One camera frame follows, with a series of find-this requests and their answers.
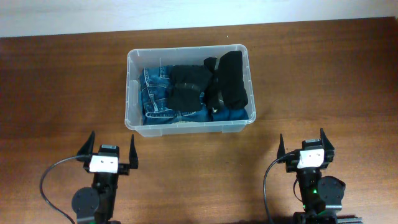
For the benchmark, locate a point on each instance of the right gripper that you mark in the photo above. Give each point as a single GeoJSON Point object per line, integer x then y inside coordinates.
{"type": "Point", "coordinates": [328, 149]}

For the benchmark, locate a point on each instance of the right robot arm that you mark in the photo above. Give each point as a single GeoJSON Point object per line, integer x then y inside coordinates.
{"type": "Point", "coordinates": [321, 196]}

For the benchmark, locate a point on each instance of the blue taped shirt bundle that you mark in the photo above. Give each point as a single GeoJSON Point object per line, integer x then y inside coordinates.
{"type": "Point", "coordinates": [229, 115]}

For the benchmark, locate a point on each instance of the black taped clothing bundle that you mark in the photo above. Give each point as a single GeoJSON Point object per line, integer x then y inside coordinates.
{"type": "Point", "coordinates": [226, 87]}

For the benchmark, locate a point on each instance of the black cloth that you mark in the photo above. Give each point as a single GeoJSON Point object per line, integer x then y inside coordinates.
{"type": "Point", "coordinates": [188, 83]}

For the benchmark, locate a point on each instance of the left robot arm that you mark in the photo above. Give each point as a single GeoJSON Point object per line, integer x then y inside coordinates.
{"type": "Point", "coordinates": [95, 204]}

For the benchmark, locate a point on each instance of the dark blue jeans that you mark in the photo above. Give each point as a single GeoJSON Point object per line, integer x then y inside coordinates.
{"type": "Point", "coordinates": [155, 90]}

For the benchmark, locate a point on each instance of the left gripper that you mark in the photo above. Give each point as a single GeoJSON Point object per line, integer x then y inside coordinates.
{"type": "Point", "coordinates": [124, 168]}

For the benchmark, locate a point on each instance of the clear plastic storage bin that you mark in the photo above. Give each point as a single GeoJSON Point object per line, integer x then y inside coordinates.
{"type": "Point", "coordinates": [138, 59]}

